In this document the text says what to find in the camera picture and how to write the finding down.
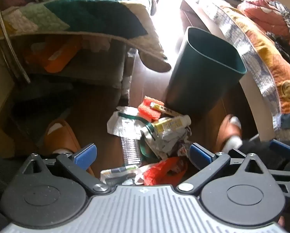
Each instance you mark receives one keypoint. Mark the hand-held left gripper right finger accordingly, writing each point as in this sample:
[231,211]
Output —
[200,154]

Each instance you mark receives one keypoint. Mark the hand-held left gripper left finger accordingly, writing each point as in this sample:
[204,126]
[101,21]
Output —
[86,154]

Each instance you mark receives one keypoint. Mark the yellow white carton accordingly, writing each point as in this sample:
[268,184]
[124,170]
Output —
[169,125]

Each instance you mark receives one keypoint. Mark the dark green trash bin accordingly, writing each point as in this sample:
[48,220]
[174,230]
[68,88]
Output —
[196,77]

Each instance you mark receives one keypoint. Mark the brown slipper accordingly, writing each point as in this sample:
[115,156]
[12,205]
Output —
[226,131]
[62,137]

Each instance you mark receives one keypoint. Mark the white green label packet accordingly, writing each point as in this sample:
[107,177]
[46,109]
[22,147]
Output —
[118,171]

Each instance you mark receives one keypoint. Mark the christmas print paper wrapper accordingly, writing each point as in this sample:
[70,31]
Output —
[164,143]

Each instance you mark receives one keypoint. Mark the clear plastic bottle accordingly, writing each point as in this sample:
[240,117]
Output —
[130,150]

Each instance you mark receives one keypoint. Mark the red plastic bag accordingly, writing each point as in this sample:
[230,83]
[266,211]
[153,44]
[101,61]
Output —
[159,172]

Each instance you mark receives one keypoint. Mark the crumpled white paper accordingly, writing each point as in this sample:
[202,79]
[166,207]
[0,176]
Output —
[125,126]

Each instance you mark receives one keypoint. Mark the paper chopstick sleeve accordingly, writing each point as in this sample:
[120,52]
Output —
[169,111]

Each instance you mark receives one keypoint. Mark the orange striped packet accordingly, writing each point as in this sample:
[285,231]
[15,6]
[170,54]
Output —
[146,109]

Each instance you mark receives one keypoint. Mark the orange patterned bedspread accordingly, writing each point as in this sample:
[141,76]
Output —
[269,60]

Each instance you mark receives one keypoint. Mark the orange box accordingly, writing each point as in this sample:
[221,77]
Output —
[60,58]

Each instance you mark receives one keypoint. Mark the curved metal tube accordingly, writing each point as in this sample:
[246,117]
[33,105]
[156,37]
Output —
[11,53]

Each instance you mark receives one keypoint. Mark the teal cream patchwork quilt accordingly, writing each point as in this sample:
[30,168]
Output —
[86,9]

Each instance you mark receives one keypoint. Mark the white bed frame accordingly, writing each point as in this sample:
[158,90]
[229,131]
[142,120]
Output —
[259,106]

